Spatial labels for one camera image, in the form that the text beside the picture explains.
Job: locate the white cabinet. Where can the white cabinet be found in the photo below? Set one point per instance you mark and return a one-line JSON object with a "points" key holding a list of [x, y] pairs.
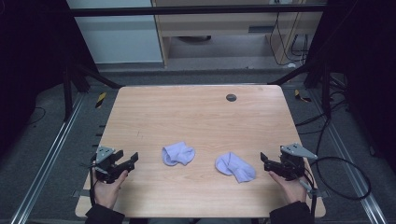
{"points": [[118, 37]]}

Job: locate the aluminium floor rail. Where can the aluminium floor rail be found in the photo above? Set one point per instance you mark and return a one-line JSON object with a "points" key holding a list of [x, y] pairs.
{"points": [[46, 158], [351, 165]]}

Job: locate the black curtain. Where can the black curtain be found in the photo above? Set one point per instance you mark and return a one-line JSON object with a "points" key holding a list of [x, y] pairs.
{"points": [[367, 62], [31, 62]]}

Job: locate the person's right hand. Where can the person's right hand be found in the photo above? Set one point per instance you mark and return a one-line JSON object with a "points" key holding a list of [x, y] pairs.
{"points": [[291, 189]]}

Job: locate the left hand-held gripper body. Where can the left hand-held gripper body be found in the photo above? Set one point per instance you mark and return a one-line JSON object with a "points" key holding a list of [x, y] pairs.
{"points": [[104, 161]]}

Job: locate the light purple sock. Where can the light purple sock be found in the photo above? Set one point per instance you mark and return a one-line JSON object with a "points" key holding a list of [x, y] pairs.
{"points": [[235, 168], [178, 154]]}

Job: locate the black metal stand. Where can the black metal stand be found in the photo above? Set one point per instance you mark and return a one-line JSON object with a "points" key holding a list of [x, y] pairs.
{"points": [[325, 93], [67, 93]]}

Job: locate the black horizontal frame bar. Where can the black horizontal frame bar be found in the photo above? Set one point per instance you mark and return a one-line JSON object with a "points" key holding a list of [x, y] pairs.
{"points": [[186, 10]]}

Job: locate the yellow black striped tape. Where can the yellow black striped tape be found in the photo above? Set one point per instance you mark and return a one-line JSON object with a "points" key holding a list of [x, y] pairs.
{"points": [[300, 96], [100, 100]]}

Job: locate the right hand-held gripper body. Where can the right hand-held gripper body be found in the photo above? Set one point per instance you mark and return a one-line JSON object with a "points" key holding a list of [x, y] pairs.
{"points": [[292, 166]]}

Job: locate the person's left hand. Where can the person's left hand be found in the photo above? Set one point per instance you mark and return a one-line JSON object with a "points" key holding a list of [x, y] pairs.
{"points": [[107, 191]]}

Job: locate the light wooden desk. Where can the light wooden desk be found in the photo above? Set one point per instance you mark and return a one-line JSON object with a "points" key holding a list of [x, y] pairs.
{"points": [[218, 23]]}

